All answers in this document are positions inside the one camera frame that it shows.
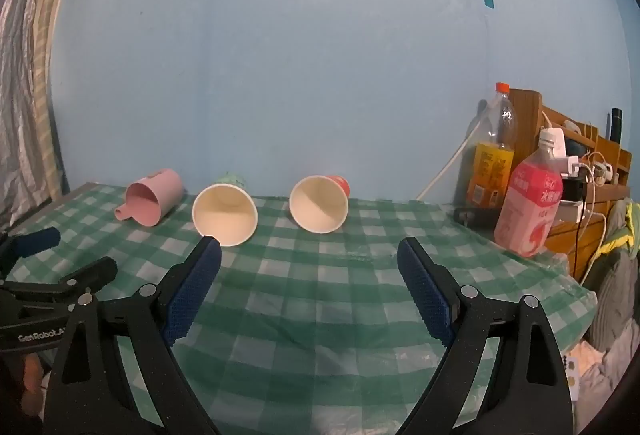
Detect white power adapter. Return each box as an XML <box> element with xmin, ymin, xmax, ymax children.
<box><xmin>542</xmin><ymin>127</ymin><xmax>582</xmax><ymax>179</ymax></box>

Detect small white box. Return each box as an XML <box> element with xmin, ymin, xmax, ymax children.
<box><xmin>562</xmin><ymin>355</ymin><xmax>582</xmax><ymax>402</ymax></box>

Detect green checkered tablecloth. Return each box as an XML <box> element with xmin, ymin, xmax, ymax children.
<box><xmin>6</xmin><ymin>182</ymin><xmax>599</xmax><ymax>435</ymax></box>

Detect pink plastic mug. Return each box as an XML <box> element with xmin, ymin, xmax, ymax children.
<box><xmin>115</xmin><ymin>168</ymin><xmax>182</xmax><ymax>227</ymax></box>

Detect wooden desk organizer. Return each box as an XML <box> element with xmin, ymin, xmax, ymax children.
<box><xmin>506</xmin><ymin>88</ymin><xmax>634</xmax><ymax>283</ymax></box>

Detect grey curtain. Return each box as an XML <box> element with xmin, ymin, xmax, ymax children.
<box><xmin>0</xmin><ymin>0</ymin><xmax>98</xmax><ymax>238</ymax></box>

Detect pile of clothes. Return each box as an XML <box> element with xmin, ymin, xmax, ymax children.
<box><xmin>574</xmin><ymin>199</ymin><xmax>640</xmax><ymax>421</ymax></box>

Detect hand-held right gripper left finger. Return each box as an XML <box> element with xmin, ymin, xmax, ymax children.
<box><xmin>42</xmin><ymin>235</ymin><xmax>223</xmax><ymax>435</ymax></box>

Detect orange soda bottle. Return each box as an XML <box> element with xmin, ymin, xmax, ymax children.
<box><xmin>466</xmin><ymin>82</ymin><xmax>517</xmax><ymax>212</ymax></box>

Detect green paper cup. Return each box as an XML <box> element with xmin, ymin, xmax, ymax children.
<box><xmin>192</xmin><ymin>172</ymin><xmax>259</xmax><ymax>248</ymax></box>

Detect white cable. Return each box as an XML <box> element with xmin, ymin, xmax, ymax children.
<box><xmin>416</xmin><ymin>134</ymin><xmax>477</xmax><ymax>202</ymax></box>

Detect black charger plug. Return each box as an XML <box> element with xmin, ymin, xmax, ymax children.
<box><xmin>562</xmin><ymin>179</ymin><xmax>587</xmax><ymax>204</ymax></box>

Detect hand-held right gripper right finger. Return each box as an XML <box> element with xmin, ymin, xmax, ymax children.
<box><xmin>397</xmin><ymin>236</ymin><xmax>573</xmax><ymax>435</ymax></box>

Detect person's left hand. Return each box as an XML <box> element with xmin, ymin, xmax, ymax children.
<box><xmin>22</xmin><ymin>354</ymin><xmax>47</xmax><ymax>417</ymax></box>

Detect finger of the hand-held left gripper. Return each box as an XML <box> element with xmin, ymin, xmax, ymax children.
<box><xmin>0</xmin><ymin>226</ymin><xmax>62</xmax><ymax>275</ymax></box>
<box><xmin>0</xmin><ymin>257</ymin><xmax>119</xmax><ymax>312</ymax></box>

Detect red paper cup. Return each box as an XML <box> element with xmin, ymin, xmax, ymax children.
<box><xmin>288</xmin><ymin>174</ymin><xmax>351</xmax><ymax>235</ymax></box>

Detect pink drink bottle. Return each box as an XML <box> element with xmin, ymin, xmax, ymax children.
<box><xmin>493</xmin><ymin>130</ymin><xmax>565</xmax><ymax>259</ymax></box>

